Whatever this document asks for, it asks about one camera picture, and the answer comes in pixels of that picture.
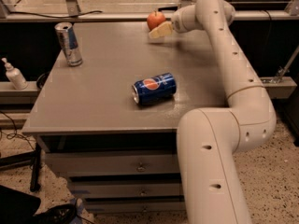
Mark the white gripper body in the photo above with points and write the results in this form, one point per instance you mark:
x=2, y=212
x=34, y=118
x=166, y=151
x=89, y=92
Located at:
x=179, y=21

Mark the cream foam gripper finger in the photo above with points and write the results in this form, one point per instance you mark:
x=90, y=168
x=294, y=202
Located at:
x=162, y=30

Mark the red apple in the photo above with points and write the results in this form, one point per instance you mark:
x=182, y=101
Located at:
x=154, y=19

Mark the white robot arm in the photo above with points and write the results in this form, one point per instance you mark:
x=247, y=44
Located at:
x=207, y=138

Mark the blue Pepsi can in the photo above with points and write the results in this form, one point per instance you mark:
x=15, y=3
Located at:
x=151, y=89

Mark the silver blue Red Bull can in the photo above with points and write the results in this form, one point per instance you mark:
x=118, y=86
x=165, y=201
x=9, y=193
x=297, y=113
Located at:
x=68, y=43

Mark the grey drawer cabinet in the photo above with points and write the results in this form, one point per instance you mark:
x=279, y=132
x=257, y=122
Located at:
x=90, y=108

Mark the top grey drawer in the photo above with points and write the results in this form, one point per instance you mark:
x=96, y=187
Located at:
x=113, y=163

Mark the grey drawer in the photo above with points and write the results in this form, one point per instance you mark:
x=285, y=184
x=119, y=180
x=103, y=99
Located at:
x=135, y=206
x=113, y=163
x=126, y=189

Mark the white pump bottle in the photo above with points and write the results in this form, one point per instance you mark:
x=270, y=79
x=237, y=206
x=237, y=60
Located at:
x=15, y=76

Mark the middle grey drawer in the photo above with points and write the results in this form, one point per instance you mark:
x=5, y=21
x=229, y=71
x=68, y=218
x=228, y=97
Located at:
x=126, y=189

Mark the black stand leg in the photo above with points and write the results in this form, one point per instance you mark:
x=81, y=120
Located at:
x=31, y=158

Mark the bottom grey drawer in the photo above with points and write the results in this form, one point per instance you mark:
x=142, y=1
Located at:
x=135, y=206

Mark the black shoe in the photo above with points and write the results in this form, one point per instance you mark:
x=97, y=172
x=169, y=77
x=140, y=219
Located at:
x=61, y=214

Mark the grey metal rail frame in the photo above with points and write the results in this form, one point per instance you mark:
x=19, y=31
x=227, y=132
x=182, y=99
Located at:
x=137, y=11

